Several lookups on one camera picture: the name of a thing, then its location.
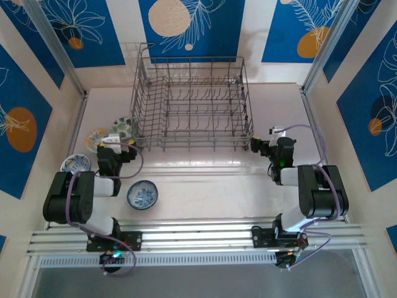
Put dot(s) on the yellow orange patterned bowl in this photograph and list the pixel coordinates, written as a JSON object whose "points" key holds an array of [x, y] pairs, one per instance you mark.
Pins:
{"points": [[94, 138]]}

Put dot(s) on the green leaf patterned bowl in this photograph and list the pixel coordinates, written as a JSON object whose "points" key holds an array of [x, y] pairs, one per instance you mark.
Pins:
{"points": [[124, 125]]}

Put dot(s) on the blue yellow patterned bowl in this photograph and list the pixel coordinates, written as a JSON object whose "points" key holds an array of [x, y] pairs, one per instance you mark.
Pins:
{"points": [[75, 163]]}

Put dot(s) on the blue white patterned bowl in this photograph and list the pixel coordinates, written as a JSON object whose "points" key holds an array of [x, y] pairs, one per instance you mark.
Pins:
{"points": [[142, 194]]}

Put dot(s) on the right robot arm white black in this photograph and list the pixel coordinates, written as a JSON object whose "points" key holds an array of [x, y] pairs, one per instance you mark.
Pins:
{"points": [[322, 192]]}

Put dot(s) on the black controller board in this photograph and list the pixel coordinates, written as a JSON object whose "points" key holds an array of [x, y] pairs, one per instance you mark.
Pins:
{"points": [[110, 258], [287, 259]]}

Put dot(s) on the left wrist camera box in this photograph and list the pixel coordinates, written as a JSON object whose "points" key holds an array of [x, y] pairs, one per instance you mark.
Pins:
{"points": [[115, 141]]}

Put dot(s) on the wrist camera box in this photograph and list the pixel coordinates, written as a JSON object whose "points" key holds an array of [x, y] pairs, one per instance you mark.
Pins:
{"points": [[115, 141], [277, 131]]}

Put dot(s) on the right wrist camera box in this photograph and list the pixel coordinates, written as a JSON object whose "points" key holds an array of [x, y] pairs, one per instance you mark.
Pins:
{"points": [[277, 131]]}

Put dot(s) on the blue floral wall panel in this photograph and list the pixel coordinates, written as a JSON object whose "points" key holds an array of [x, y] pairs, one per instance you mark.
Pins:
{"points": [[349, 40], [217, 31], [46, 59], [279, 31], [2, 245], [392, 236], [18, 93], [93, 46], [356, 139]]}

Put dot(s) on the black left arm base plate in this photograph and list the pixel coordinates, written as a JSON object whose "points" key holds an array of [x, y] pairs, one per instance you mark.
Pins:
{"points": [[133, 240]]}

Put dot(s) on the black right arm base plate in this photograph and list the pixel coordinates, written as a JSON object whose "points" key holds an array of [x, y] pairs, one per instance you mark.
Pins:
{"points": [[262, 239]]}

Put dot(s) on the aluminium mounting rail beam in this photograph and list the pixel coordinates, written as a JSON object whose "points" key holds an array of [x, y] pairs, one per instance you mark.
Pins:
{"points": [[198, 239]]}

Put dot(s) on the aluminium frame post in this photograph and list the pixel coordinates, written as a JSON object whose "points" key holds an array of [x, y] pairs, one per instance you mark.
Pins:
{"points": [[329, 43], [56, 43]]}

